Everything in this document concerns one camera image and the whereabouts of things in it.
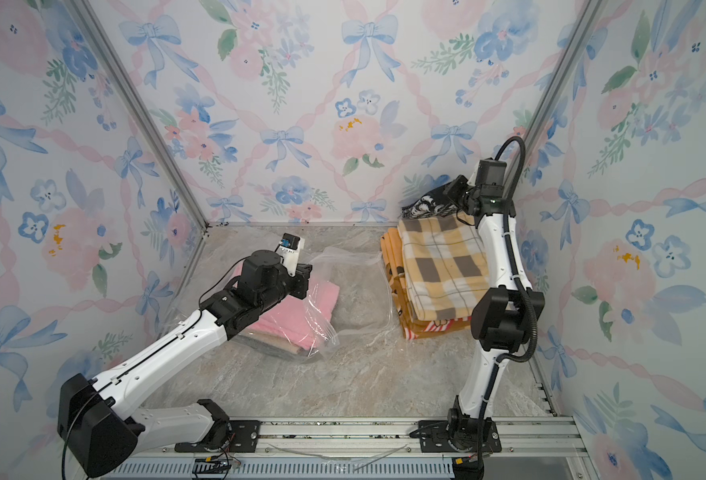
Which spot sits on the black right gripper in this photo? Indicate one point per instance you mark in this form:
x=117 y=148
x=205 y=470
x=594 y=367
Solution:
x=456 y=190

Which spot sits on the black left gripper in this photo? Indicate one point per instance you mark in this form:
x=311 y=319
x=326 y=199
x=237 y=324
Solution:
x=302 y=276

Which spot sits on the yellow grey checked blanket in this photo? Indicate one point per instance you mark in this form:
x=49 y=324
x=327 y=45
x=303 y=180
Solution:
x=445 y=267

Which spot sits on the clear plastic vacuum bag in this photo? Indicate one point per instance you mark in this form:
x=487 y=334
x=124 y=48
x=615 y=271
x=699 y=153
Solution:
x=348 y=303

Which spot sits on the orange cartoon print blanket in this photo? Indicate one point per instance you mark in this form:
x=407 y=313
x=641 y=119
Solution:
x=413 y=328

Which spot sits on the black white knit blanket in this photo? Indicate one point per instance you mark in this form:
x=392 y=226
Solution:
x=431 y=204

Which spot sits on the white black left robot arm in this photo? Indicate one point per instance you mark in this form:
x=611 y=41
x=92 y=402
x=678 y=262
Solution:
x=101 y=419

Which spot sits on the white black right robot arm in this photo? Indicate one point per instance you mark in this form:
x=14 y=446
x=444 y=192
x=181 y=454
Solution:
x=504 y=322

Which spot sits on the pink fleece blanket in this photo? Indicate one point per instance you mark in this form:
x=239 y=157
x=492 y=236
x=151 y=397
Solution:
x=306 y=323

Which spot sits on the cream fleece blanket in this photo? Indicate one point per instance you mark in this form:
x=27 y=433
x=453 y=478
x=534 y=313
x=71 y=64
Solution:
x=271 y=344

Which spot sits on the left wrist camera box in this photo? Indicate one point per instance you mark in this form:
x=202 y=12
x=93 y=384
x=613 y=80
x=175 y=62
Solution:
x=289 y=249

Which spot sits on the right rear aluminium corner post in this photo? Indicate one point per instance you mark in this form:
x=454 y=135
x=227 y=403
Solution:
x=576 y=42

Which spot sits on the aluminium corner post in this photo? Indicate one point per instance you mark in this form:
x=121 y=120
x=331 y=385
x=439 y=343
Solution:
x=87 y=20
x=576 y=42

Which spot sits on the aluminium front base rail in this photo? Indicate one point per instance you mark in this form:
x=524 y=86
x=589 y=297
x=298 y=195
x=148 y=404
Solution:
x=375 y=448

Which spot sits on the left rear aluminium corner post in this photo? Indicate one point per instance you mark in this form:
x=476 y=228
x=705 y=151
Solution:
x=87 y=20

